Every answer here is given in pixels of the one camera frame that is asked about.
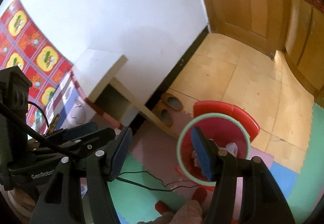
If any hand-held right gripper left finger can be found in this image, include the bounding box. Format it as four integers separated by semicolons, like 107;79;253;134
29;127;133;224

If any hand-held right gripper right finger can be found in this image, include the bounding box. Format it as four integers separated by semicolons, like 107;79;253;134
191;126;295;224

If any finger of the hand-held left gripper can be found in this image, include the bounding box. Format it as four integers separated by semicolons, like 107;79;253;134
45;121;99;139
30;128;117;159

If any red bucket green rim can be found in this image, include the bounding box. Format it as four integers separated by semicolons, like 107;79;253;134
176;113;252;187

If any white plastic bag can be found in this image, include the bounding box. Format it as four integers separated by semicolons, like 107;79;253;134
223;141;240;157

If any metal spring clip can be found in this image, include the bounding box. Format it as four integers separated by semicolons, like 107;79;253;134
46;113;61;136

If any red slipper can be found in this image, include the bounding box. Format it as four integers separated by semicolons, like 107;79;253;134
155;201;170;214
191;187;208;201

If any pale wooden table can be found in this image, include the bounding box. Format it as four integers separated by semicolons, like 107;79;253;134
87;55;183;138

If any red plastic stool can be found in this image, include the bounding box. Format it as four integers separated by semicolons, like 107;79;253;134
175;101;261;192

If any person's fleece trouser leg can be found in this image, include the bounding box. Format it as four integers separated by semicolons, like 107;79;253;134
138;200;203;224

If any red floral printed cloth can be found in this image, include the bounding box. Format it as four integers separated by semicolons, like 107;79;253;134
0;0;74;128

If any colourful foam floor mat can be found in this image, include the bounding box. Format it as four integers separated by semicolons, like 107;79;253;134
81;105;324;224

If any wooden cabinet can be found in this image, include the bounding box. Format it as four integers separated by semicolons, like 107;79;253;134
283;0;324;103

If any thick black cable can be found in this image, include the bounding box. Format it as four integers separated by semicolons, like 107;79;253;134
0;101;81;160

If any thin black wire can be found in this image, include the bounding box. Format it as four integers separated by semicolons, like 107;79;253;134
118;170;199;192

